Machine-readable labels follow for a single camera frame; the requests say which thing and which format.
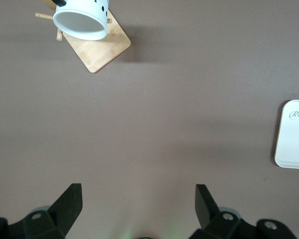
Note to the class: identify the wooden mug stand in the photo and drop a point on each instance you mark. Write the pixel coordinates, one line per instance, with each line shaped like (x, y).
(102, 49)

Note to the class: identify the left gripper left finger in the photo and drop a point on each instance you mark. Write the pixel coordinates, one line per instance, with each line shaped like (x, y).
(67, 209)

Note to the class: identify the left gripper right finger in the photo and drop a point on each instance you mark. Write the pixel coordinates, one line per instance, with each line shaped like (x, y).
(206, 211)

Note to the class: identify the beige plastic tray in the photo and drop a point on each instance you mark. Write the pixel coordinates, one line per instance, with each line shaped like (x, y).
(293, 139)

